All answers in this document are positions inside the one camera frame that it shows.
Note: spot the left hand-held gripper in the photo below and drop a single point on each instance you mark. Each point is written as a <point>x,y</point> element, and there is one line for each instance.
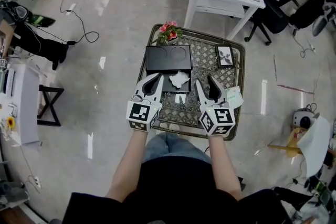
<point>139,114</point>

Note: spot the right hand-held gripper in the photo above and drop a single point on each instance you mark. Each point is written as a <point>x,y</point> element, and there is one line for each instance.
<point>223,116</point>

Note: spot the white tissue item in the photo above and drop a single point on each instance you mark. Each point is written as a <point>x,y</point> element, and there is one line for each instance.
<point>179,79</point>

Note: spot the black box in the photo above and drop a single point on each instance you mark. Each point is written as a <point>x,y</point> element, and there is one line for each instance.
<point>168,59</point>

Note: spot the person's left forearm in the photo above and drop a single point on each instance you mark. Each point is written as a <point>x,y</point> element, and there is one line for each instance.
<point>131,165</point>

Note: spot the person's right forearm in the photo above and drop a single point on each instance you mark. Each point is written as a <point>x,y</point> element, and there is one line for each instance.
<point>225,165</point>

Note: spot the white green tissue packet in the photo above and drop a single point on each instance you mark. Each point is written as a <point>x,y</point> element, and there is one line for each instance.
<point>235,97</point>

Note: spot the small white paper piece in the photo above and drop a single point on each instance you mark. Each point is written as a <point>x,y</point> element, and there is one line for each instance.
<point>180,98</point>

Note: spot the woven rattan side table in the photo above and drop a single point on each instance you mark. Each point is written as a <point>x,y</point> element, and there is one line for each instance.
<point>204,60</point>

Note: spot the black framed picture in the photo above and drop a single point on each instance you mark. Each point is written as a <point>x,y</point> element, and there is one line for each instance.
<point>225,56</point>

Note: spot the person's shoes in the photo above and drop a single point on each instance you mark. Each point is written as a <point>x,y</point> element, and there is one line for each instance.
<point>170,127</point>

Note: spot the potted pink flowers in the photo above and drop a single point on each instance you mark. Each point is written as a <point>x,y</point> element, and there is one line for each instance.
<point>169,32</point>

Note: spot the person's blue jeans legs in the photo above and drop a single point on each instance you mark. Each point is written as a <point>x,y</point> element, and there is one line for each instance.
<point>173,147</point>

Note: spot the white round device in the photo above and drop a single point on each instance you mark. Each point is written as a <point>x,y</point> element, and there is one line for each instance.
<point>303,119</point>

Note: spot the black office chair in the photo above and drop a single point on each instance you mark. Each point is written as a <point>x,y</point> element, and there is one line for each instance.
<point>270,8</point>

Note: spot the person's black shirt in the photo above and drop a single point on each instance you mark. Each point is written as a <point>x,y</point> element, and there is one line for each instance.
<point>173,191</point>

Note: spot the white sheet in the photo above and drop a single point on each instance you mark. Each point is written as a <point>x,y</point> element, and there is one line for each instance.
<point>316,144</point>

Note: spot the yellow sunflower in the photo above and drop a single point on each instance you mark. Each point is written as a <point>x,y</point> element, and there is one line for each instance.
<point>10,122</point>

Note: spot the white power strip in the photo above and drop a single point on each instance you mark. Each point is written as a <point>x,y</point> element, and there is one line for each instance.
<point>37,182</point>

